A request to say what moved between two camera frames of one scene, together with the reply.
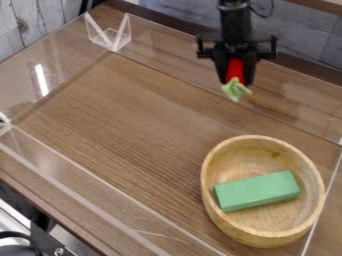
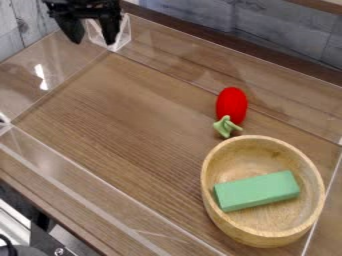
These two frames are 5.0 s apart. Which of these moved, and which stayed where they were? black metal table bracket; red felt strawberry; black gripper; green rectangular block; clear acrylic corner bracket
Moved: red felt strawberry; black gripper
Stayed: clear acrylic corner bracket; green rectangular block; black metal table bracket
